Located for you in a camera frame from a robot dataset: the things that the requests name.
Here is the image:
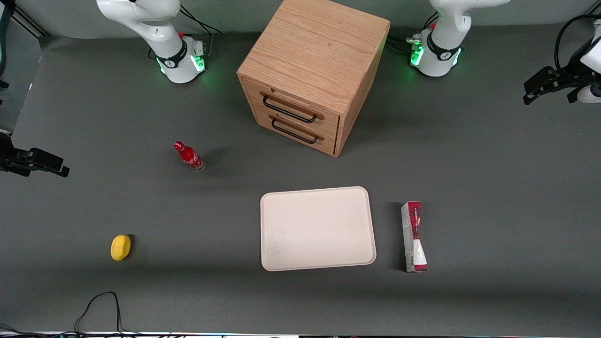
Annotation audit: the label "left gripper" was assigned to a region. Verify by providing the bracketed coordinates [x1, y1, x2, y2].
[523, 37, 601, 105]

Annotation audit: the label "black drawer handle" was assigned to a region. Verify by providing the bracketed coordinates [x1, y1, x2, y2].
[261, 93, 321, 124]
[270, 115, 321, 145]

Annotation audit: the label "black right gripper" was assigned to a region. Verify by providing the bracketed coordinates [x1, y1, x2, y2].
[0, 133, 70, 178]

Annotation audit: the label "red soda bottle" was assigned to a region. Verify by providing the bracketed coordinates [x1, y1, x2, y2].
[173, 140, 206, 172]

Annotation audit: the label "red cookie box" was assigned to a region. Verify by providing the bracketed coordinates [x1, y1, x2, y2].
[401, 201, 429, 273]

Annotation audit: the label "black right base cables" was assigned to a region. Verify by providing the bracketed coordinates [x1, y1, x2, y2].
[178, 5, 224, 61]

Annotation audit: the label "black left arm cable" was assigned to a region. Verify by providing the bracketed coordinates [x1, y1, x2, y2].
[554, 14, 601, 72]

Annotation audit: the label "wooden drawer front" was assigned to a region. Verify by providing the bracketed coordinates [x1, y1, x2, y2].
[254, 107, 337, 156]
[243, 77, 341, 138]

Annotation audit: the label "black stand pole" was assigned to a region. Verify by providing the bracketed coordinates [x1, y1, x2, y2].
[9, 7, 50, 38]

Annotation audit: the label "cream plastic tray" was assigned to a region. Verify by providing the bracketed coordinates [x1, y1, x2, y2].
[260, 186, 378, 272]

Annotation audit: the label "wooden drawer cabinet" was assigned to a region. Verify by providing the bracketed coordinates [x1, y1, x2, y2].
[237, 0, 391, 158]

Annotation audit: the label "yellow lemon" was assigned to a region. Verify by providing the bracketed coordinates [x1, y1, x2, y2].
[110, 234, 132, 261]

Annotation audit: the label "black looped table cable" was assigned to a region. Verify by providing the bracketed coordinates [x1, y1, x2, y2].
[74, 292, 141, 338]

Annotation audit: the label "black left base cables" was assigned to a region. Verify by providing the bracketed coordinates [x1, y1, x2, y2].
[389, 11, 439, 53]

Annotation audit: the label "black base cables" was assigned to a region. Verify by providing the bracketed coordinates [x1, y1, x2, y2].
[389, 11, 439, 53]
[178, 5, 224, 61]

